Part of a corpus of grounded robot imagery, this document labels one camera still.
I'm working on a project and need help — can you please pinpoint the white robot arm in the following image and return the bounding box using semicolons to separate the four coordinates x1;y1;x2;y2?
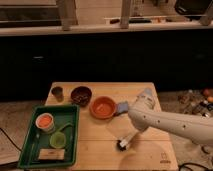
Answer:
128;88;213;147

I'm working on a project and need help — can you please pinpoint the orange ceramic bowl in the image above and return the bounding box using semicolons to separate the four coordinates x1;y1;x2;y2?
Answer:
89;96;117;119

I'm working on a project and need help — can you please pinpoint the blue sponge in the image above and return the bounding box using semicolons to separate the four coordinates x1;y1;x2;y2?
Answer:
116;101;129;115

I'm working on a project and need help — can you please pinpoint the dark brown bowl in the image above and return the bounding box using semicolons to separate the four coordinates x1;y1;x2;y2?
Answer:
71;86;92;107

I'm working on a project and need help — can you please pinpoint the small brown cup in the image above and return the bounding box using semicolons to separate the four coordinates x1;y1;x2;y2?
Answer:
51;86;64;102

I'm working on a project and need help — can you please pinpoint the green spoon in tray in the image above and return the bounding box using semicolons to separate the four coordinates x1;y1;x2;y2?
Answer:
55;122;73;133

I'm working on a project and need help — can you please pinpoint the orange filled white cup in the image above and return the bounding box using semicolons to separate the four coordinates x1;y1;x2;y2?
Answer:
35;113;54;132

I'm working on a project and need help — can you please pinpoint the green plastic cup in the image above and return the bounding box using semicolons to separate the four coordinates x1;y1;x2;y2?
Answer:
50;132;66;149

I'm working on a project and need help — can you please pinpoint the green plastic tray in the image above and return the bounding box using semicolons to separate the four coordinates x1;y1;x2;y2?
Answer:
18;105;79;169

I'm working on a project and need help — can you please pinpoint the wooden block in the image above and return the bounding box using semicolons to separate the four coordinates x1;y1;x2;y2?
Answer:
38;149;65;160

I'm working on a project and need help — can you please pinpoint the clutter pile on floor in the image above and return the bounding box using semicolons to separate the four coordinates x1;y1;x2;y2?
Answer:
178;88;213;118

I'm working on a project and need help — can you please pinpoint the black cable on floor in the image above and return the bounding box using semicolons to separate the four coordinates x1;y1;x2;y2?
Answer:
0;127;24;153

